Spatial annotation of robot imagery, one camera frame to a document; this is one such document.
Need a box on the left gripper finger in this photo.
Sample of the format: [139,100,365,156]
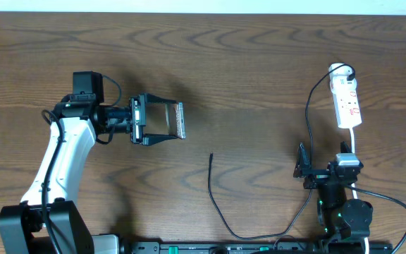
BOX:
[141,133,178,146]
[144,93,179,105]

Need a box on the smartphone with brown screen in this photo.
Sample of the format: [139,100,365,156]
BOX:
[166,102,186,139]

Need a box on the black usb charging cable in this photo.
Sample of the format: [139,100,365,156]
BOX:
[207,63,357,241]

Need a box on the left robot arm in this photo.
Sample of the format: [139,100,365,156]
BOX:
[0,93,185,253]

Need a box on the white power strip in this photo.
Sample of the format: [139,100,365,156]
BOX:
[330,75,362,129]

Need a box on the white usb wall charger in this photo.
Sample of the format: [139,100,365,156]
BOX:
[328,63,356,81]

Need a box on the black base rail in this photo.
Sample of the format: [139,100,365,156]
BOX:
[93,234,394,254]

